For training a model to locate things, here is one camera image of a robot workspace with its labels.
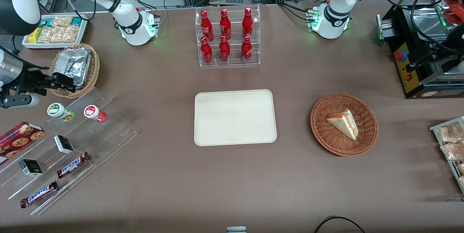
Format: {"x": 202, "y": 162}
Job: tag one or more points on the cream plastic tray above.
{"x": 235, "y": 117}

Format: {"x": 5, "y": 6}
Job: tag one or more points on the yellow snack packet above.
{"x": 34, "y": 35}

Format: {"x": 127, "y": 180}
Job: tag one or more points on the red emergency stop button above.
{"x": 400, "y": 55}

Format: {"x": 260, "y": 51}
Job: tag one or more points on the tan wicker basket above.
{"x": 95, "y": 70}

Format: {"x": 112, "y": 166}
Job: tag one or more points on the clear bag of nuts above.
{"x": 461, "y": 182}
{"x": 451, "y": 132}
{"x": 453, "y": 151}
{"x": 460, "y": 168}

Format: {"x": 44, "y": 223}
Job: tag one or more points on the small clear cracker bag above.
{"x": 61, "y": 21}

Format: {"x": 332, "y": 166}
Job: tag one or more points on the black machine with yellow panel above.
{"x": 420, "y": 80}

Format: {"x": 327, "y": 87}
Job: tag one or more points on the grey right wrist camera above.
{"x": 21, "y": 101}

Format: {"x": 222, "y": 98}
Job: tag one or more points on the teal snack packet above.
{"x": 43, "y": 21}
{"x": 77, "y": 21}

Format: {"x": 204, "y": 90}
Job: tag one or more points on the snickers chocolate bar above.
{"x": 72, "y": 165}
{"x": 39, "y": 194}

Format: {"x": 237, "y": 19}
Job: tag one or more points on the white snack bin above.
{"x": 84, "y": 26}

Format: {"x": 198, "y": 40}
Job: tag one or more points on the clear acrylic bottle rack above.
{"x": 233, "y": 62}

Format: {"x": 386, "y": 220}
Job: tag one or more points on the clear acrylic stepped display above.
{"x": 108, "y": 135}

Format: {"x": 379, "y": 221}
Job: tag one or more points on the small black box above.
{"x": 64, "y": 144}
{"x": 30, "y": 168}

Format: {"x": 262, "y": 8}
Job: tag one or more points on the large clear cracker bag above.
{"x": 59, "y": 34}

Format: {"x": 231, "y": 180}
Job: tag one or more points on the red cookie box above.
{"x": 16, "y": 142}

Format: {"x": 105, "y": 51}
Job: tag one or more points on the brown round wicker basket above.
{"x": 328, "y": 137}

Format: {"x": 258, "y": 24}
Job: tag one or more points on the red cola bottle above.
{"x": 206, "y": 51}
{"x": 225, "y": 26}
{"x": 247, "y": 24}
{"x": 246, "y": 50}
{"x": 207, "y": 26}
{"x": 224, "y": 50}

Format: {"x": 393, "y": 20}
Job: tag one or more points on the small grey device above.
{"x": 236, "y": 229}

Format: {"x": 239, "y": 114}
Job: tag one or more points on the silver foil container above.
{"x": 74, "y": 64}

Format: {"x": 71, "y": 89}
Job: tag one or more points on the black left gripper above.
{"x": 432, "y": 57}

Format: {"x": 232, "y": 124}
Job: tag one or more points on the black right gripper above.
{"x": 32, "y": 80}

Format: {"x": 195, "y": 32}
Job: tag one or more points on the wrapped sandwich wedge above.
{"x": 344, "y": 124}

